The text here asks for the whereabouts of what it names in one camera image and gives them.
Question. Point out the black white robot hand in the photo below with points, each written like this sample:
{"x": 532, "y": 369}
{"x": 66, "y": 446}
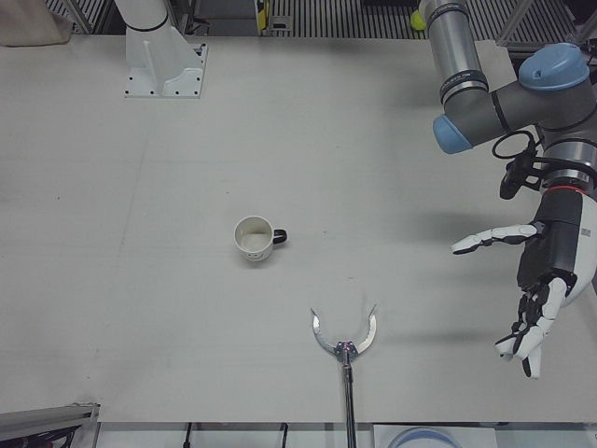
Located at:
{"x": 559, "y": 233}

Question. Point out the blue-rimmed round container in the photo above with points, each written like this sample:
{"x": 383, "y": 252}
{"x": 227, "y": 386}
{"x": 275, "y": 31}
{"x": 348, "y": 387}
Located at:
{"x": 422, "y": 431}

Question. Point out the beige fabric bag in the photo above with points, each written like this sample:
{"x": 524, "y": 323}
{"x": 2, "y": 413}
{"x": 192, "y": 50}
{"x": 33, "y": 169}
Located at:
{"x": 28, "y": 23}

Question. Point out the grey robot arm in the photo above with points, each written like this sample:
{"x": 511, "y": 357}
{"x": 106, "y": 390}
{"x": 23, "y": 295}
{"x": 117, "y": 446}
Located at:
{"x": 459, "y": 46}

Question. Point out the yellow-green tennis ball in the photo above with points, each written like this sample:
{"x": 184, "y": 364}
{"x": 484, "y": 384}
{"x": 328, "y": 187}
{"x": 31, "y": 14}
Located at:
{"x": 416, "y": 21}

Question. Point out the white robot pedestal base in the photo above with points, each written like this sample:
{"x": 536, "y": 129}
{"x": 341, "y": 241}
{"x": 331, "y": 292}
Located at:
{"x": 154, "y": 70}

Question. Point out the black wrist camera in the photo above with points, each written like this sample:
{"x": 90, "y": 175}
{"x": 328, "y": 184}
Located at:
{"x": 510, "y": 179}

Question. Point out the aluminium frame profile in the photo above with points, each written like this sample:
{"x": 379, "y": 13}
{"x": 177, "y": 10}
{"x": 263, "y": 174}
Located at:
{"x": 46, "y": 415}
{"x": 513, "y": 21}

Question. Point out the yellow black device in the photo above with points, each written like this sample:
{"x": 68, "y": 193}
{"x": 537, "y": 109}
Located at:
{"x": 262, "y": 14}

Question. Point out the small metal tool tip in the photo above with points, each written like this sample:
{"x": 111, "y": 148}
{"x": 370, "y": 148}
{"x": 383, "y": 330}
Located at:
{"x": 347, "y": 373}

